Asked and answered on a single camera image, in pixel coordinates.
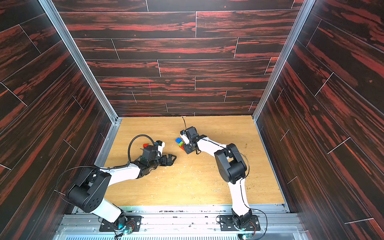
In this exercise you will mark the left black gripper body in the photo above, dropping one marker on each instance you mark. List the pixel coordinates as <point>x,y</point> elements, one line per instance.
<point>159,161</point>

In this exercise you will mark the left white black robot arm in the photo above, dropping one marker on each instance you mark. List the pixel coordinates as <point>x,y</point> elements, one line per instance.
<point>88,191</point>

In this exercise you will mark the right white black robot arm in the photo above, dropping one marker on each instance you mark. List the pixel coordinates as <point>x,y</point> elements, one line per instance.
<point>232,169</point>

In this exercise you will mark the aluminium front rail frame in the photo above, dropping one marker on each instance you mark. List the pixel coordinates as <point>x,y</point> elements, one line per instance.
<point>186,223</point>

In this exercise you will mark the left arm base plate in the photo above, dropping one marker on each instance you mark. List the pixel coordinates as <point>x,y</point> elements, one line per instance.
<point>127,224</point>

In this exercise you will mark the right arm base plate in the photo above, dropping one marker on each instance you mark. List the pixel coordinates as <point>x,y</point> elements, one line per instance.
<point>231,223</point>

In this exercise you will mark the right aluminium corner post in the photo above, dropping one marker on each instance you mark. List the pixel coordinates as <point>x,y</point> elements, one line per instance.
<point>292,38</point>

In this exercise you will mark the aluminium corner post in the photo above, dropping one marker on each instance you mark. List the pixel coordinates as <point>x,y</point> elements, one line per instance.
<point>292,38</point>
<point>58,23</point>

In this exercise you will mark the left aluminium corner post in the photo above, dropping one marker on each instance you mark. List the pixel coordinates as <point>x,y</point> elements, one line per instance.
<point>58,23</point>

